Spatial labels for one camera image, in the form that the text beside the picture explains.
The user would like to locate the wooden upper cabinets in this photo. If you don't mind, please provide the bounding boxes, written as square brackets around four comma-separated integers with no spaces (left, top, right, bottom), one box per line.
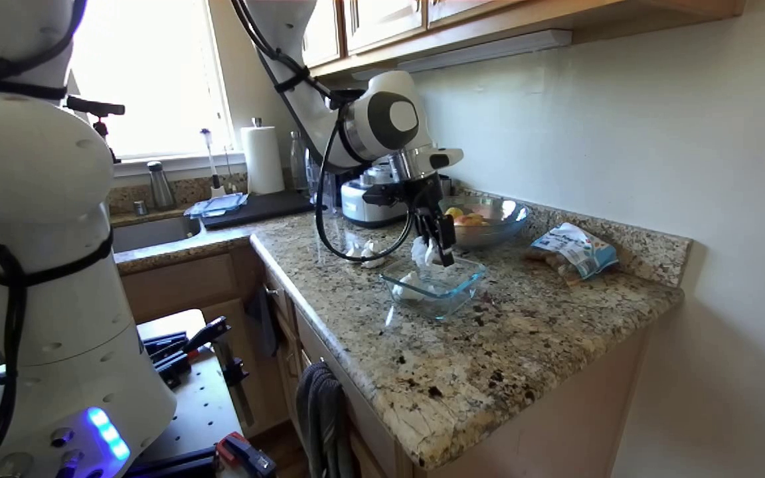
[270,0,749,90]

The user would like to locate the black bar clamp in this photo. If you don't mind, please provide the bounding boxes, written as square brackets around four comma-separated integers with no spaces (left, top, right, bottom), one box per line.
[140,314,230,391]

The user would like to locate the square clear glass bowl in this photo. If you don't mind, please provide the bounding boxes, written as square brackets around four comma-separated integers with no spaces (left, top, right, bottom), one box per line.
[380,255,488,318]

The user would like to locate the silver sink faucet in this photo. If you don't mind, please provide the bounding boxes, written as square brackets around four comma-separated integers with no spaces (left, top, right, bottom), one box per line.
[142,157,177,212]

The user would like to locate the clear bottle with silver cap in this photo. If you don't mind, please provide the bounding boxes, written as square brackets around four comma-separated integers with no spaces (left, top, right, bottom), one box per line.
[299,144,331,214]

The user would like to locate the orange-red round fruit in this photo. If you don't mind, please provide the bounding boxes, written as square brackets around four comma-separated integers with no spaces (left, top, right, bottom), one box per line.
[460,214,493,238]

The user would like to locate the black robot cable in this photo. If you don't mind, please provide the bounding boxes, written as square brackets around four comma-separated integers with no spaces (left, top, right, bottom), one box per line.
[0,0,417,478]

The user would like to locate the black perforated robot table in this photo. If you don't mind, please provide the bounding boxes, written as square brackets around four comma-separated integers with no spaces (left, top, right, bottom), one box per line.
[125,306,257,478]

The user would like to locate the red and blue clamp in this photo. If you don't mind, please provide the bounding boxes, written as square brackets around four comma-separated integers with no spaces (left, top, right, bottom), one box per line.
[209,429,282,478]

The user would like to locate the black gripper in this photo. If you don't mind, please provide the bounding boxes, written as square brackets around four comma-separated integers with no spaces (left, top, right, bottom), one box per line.
[404,176,456,270]

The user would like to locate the pale blue folded cloth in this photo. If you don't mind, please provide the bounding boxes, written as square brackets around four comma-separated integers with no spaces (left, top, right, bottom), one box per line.
[184,192,255,226]

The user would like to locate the white paper towel roll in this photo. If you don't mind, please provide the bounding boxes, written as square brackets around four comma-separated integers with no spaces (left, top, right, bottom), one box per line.
[238,117,289,198]

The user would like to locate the gray hanging towel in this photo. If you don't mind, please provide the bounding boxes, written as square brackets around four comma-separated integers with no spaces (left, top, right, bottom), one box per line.
[294,359,360,478]

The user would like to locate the round glass fruit bowl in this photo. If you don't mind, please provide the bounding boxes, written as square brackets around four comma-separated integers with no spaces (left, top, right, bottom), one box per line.
[443,194,537,255]

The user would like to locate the wooden base cabinets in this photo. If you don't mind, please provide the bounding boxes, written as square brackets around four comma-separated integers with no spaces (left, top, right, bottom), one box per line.
[113,241,655,478]

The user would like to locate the thin upright dish brush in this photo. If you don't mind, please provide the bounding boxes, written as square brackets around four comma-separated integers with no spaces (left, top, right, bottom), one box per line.
[198,125,229,202]

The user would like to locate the bright kitchen window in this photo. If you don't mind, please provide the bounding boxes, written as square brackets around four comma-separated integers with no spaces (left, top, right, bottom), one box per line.
[69,0,245,164]

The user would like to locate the under-cabinet light bar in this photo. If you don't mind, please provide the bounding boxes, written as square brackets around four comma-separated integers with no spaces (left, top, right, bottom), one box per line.
[399,30,575,75]

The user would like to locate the black ribbed drying mat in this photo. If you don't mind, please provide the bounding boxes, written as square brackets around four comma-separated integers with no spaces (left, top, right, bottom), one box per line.
[189,186,314,234]

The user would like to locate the wrist mounted stereo camera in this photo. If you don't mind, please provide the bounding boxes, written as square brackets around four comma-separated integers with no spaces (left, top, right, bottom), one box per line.
[407,145,468,176]

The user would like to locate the black camera on stand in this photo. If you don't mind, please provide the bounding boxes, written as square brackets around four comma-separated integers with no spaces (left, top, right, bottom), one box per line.
[63,93,129,167]

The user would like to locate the dark hanging cloth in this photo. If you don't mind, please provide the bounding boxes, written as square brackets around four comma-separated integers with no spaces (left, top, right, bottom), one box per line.
[245,290,286,359]

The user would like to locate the wooden cabinet door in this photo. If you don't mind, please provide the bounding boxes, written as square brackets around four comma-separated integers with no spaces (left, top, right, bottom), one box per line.
[343,0,431,58]
[425,0,532,30]

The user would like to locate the blue white snack bag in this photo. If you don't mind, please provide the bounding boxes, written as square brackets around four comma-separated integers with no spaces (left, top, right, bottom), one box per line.
[528,221,625,285]

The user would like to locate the kitchen sink basin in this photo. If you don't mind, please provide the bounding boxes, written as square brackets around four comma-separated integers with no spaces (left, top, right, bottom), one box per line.
[105,210,202,257]

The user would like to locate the silver food chopper appliance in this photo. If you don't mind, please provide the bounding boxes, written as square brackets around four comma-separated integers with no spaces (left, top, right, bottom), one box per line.
[336,157,412,228]

